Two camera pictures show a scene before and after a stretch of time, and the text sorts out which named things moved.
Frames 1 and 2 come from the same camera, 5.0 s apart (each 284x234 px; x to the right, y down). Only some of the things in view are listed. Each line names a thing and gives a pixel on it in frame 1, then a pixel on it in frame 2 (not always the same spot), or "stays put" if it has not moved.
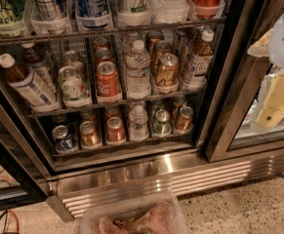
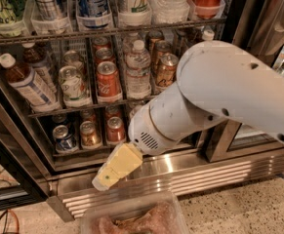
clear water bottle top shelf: [169, 4] stays put
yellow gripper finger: [281, 96] -> [125, 159]
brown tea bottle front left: [22, 80] stays put
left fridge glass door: [13, 179] stays put
